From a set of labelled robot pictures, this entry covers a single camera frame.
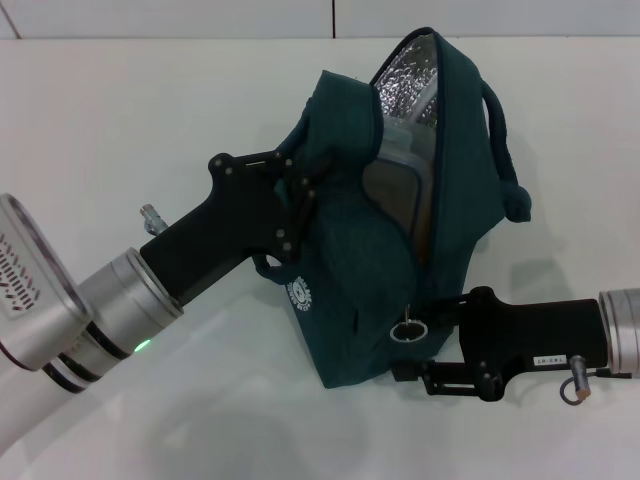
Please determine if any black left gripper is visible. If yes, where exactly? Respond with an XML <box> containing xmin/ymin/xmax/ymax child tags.
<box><xmin>139</xmin><ymin>149</ymin><xmax>319</xmax><ymax>307</ymax></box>

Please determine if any clear blue-rimmed plastic container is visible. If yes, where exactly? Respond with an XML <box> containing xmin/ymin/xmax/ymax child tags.
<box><xmin>362</xmin><ymin>117</ymin><xmax>436</xmax><ymax>241</ymax></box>

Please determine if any dark teal zipper bag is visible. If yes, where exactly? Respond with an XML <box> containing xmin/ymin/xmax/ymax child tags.
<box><xmin>254</xmin><ymin>27</ymin><xmax>532</xmax><ymax>391</ymax></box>

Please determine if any metal zipper pull ring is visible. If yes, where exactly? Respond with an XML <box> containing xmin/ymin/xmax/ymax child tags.
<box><xmin>390</xmin><ymin>305</ymin><xmax>430</xmax><ymax>344</ymax></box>

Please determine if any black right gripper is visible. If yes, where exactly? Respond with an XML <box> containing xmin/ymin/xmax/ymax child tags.
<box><xmin>392</xmin><ymin>285</ymin><xmax>614</xmax><ymax>404</ymax></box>

